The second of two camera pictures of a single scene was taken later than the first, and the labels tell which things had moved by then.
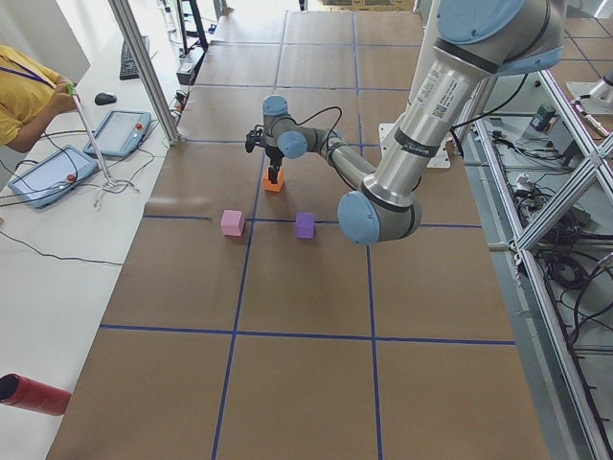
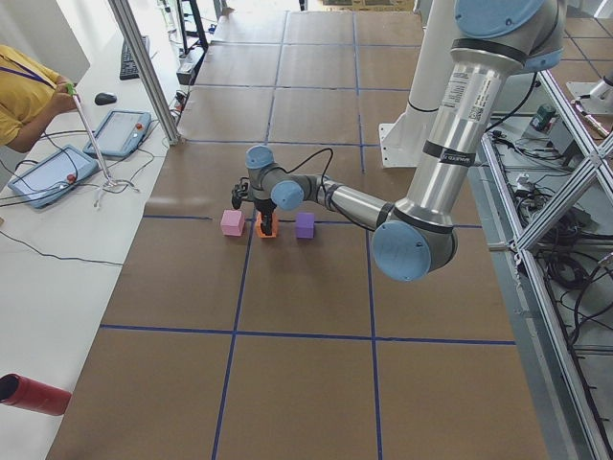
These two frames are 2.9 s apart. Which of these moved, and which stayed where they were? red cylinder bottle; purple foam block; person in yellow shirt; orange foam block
Moved: orange foam block
Stayed: purple foam block; person in yellow shirt; red cylinder bottle
